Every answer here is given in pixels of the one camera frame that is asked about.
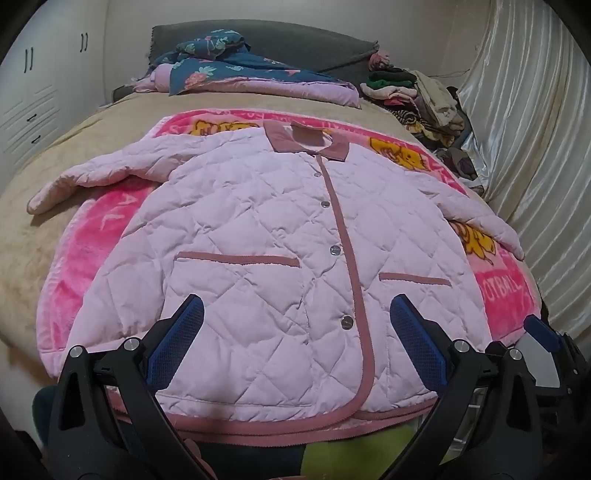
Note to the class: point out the cream satin curtain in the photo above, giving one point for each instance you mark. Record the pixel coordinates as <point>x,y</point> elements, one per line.
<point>531,115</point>

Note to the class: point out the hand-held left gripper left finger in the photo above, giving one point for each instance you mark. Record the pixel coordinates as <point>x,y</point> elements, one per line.
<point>178,339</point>

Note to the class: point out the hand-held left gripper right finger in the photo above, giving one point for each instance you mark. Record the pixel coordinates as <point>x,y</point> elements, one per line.
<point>418,339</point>

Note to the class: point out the grey headboard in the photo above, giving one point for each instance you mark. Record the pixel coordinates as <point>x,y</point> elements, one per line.
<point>300,44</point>

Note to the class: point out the pile of clothes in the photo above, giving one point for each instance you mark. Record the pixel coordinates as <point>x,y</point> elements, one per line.
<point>429,101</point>

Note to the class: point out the blue floral quilt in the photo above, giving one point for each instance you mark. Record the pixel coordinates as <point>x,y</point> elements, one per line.
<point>240,69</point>

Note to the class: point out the pink printed blanket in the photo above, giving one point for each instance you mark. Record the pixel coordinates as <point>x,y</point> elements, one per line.
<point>501,295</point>

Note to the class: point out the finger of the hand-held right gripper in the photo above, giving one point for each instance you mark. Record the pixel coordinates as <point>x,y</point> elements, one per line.
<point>542,331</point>

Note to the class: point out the pink quilted jacket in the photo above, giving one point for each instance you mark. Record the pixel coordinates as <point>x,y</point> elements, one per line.
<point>258,217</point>

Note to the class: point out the white wardrobe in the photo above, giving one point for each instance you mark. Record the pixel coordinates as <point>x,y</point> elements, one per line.
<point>41,83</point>

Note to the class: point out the beige bed cover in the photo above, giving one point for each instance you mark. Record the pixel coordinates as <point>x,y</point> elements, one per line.
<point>51,138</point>

